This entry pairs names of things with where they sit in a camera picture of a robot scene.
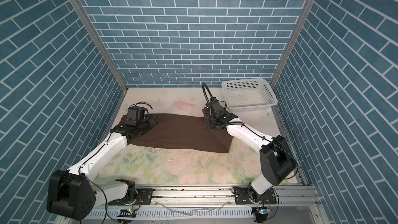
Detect brown trousers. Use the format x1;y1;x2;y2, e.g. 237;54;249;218
127;113;233;153

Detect white plastic laundry basket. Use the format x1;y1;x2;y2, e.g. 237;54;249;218
221;78;278;112

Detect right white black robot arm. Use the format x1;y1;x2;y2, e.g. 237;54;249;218
202;107;297;203

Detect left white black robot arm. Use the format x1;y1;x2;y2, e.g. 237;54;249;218
47;114;158;221

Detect left green circuit board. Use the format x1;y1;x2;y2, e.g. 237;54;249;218
117;208;137;219

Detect green circuit board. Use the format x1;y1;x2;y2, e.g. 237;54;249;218
254;207;272;215
117;208;137;219

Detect right green circuit board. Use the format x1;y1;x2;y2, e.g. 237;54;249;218
254;207;272;215

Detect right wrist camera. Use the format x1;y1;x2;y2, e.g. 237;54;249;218
206;97;224;112

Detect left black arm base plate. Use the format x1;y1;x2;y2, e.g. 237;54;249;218
108;188;153;206

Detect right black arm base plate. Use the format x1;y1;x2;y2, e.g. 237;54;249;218
231;186;277;205

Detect white slotted cable duct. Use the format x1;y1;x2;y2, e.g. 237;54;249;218
83;207;254;220

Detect aluminium front rail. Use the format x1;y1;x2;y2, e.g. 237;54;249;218
55;185;330;224

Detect left aluminium corner post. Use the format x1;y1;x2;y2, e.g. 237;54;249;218
68;0;128;93

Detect aluminium corner post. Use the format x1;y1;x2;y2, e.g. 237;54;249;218
269;0;329;88
68;0;128;93

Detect right aluminium corner post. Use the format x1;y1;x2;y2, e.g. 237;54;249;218
269;0;329;88

